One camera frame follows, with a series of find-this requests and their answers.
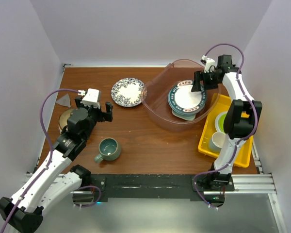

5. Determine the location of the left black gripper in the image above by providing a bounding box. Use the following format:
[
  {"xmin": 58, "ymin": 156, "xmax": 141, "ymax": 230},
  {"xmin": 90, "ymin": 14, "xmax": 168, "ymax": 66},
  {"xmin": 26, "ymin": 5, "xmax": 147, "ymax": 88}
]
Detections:
[{"xmin": 75, "ymin": 96, "xmax": 112, "ymax": 140}]

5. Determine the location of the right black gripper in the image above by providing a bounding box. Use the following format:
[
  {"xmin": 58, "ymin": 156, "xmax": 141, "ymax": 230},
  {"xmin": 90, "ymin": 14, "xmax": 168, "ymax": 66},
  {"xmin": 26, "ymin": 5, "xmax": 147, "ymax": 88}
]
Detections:
[{"xmin": 192, "ymin": 69, "xmax": 221, "ymax": 92}]

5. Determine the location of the dark green lettered plate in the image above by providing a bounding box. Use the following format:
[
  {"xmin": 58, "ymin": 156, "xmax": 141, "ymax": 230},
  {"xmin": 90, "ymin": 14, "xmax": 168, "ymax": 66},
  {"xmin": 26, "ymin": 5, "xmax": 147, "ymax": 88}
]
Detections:
[{"xmin": 167, "ymin": 80, "xmax": 207, "ymax": 109}]

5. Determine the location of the blue floral plate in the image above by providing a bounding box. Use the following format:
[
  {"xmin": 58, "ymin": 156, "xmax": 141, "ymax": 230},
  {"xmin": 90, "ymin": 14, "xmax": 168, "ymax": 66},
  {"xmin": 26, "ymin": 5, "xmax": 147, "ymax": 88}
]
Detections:
[{"xmin": 111, "ymin": 78, "xmax": 144, "ymax": 107}]

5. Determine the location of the pink translucent plastic bin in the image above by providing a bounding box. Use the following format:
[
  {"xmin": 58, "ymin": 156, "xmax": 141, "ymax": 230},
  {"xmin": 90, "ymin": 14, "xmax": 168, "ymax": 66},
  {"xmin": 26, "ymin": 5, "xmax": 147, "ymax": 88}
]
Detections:
[{"xmin": 141, "ymin": 59, "xmax": 222, "ymax": 132}]

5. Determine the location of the cream patterned bowl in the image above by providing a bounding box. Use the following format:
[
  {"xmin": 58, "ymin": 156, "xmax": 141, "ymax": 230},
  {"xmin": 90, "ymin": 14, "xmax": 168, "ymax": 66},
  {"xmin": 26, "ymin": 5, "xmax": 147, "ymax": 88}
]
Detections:
[{"xmin": 58, "ymin": 108, "xmax": 74, "ymax": 133}]

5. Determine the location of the mint green divided tray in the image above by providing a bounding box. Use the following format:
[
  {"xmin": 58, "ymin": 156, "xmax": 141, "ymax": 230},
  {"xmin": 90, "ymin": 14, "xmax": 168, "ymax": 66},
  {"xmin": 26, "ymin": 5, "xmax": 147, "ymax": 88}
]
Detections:
[{"xmin": 179, "ymin": 115, "xmax": 196, "ymax": 121}]

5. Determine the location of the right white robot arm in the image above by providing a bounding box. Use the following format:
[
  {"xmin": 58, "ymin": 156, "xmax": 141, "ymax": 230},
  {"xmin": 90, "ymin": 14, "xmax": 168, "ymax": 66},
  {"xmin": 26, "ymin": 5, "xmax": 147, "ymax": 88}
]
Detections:
[{"xmin": 192, "ymin": 55, "xmax": 262, "ymax": 191}]

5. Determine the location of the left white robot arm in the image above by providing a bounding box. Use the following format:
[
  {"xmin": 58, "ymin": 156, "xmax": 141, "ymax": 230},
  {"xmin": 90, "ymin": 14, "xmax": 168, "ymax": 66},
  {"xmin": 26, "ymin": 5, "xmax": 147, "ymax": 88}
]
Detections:
[{"xmin": 0, "ymin": 97, "xmax": 113, "ymax": 233}]

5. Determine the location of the yellow plastic tray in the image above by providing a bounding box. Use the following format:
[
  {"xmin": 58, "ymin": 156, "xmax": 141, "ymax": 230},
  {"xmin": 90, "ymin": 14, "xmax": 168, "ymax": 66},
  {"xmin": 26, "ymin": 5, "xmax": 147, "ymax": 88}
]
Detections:
[{"xmin": 198, "ymin": 94, "xmax": 254, "ymax": 168}]

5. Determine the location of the teal ceramic mug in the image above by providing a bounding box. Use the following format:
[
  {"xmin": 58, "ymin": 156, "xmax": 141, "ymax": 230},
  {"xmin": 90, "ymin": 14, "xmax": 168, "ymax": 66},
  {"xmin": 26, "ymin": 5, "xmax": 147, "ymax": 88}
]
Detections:
[{"xmin": 95, "ymin": 138, "xmax": 121, "ymax": 163}]

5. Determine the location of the green plate white rim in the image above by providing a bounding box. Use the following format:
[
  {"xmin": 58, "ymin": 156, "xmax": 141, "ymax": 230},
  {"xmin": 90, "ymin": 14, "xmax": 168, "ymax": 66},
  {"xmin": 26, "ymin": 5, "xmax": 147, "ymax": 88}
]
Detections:
[{"xmin": 214, "ymin": 111, "xmax": 227, "ymax": 133}]

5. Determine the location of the grey triangular scraper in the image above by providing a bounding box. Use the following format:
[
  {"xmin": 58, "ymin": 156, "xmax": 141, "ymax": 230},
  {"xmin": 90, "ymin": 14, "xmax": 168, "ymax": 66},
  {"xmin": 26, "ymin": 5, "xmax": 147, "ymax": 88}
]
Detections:
[{"xmin": 56, "ymin": 94, "xmax": 71, "ymax": 108}]

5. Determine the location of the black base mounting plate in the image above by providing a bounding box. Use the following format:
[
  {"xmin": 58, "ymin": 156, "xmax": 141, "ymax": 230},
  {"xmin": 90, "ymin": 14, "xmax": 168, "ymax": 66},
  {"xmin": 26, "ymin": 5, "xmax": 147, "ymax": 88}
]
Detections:
[{"xmin": 70, "ymin": 173, "xmax": 235, "ymax": 204}]

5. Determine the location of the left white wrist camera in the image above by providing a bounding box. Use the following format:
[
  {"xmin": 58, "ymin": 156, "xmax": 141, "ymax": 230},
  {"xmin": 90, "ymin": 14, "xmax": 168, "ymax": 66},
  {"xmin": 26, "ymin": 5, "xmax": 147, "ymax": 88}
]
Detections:
[{"xmin": 78, "ymin": 88, "xmax": 101, "ymax": 108}]

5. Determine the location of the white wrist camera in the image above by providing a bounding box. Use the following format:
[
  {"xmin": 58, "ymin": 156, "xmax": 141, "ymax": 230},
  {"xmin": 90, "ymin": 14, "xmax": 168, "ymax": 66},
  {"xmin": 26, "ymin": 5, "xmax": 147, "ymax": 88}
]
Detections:
[
  {"xmin": 78, "ymin": 88, "xmax": 101, "ymax": 108},
  {"xmin": 201, "ymin": 55, "xmax": 216, "ymax": 73}
]

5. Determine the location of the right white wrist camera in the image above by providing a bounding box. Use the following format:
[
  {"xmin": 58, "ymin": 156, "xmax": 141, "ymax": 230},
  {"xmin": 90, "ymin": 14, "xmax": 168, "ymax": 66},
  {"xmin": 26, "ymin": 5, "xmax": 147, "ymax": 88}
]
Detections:
[{"xmin": 201, "ymin": 55, "xmax": 216, "ymax": 73}]

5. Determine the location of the white mug blue handle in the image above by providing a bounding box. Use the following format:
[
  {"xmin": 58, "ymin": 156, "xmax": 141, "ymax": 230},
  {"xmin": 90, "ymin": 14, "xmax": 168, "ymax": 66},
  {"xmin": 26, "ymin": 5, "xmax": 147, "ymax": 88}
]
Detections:
[{"xmin": 208, "ymin": 132, "xmax": 226, "ymax": 152}]

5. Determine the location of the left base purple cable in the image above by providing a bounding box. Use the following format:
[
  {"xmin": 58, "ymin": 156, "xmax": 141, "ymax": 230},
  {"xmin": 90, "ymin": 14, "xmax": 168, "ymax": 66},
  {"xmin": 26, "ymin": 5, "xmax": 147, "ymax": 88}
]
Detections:
[{"xmin": 72, "ymin": 184, "xmax": 103, "ymax": 208}]

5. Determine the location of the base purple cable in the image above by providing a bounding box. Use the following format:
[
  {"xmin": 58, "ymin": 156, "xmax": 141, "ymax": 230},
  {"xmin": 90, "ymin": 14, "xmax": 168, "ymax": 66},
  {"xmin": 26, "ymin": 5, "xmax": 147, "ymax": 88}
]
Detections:
[
  {"xmin": 72, "ymin": 184, "xmax": 103, "ymax": 208},
  {"xmin": 192, "ymin": 169, "xmax": 226, "ymax": 208}
]

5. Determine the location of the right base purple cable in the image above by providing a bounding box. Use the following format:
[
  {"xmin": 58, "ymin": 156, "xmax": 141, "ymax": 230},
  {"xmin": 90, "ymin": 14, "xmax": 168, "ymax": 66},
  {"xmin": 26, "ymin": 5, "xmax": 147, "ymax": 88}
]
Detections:
[{"xmin": 192, "ymin": 169, "xmax": 226, "ymax": 208}]

